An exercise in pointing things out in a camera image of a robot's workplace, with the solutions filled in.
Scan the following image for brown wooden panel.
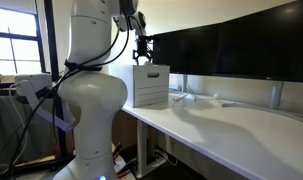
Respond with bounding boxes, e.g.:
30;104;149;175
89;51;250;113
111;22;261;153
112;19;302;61
110;108;139;152

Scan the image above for silver monitor post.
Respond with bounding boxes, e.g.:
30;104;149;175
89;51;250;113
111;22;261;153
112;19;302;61
269;81;286;110
181;73;189;93

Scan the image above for white table cable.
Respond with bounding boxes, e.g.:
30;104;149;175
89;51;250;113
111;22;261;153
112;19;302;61
171;92;222;105

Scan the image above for grey fabric panel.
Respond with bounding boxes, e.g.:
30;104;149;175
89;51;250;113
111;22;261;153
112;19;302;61
0;95;59;168

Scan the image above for white table leg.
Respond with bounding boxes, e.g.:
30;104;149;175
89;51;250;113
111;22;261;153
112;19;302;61
136;119;166;178

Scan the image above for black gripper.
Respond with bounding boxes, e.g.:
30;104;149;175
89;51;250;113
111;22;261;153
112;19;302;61
132;35;156;67

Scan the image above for black computer monitor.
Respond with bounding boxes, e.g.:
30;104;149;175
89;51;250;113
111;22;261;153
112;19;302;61
152;23;223;76
214;0;303;84

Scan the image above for window with dark frame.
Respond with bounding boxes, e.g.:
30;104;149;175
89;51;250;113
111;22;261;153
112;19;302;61
0;5;47;83

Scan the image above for white box device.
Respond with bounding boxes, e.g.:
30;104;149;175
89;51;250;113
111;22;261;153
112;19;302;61
13;73;54;98

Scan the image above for white hanging cable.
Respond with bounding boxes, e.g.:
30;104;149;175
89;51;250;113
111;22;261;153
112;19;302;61
152;147;179;168

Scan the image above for white foam board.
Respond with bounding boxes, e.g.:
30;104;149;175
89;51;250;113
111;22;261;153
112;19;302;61
108;63;171;109

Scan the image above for black cable strap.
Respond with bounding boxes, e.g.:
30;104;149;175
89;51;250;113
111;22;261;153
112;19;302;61
64;59;104;72

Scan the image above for red handled tools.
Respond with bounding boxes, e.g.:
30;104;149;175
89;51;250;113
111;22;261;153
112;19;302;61
111;142;139;178

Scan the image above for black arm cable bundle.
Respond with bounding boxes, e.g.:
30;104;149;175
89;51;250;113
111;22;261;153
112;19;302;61
0;0;131;180

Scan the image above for black vertical stand pole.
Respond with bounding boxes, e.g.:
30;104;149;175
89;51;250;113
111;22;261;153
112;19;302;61
43;0;68;158

